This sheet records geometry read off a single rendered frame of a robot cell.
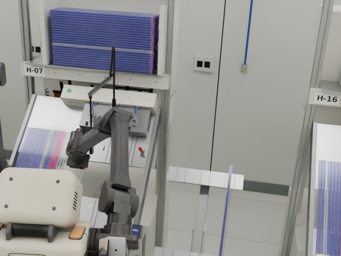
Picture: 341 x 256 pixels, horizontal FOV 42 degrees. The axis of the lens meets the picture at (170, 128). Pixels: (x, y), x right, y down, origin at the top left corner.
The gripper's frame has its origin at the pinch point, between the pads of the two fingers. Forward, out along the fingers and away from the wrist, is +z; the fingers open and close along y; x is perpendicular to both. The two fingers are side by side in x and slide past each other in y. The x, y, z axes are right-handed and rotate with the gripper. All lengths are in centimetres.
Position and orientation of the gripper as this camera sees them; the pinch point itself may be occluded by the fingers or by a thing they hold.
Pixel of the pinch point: (82, 167)
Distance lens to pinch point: 221.6
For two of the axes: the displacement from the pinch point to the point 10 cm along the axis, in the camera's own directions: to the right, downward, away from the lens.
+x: -1.6, 8.8, -4.5
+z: 0.9, 4.6, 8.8
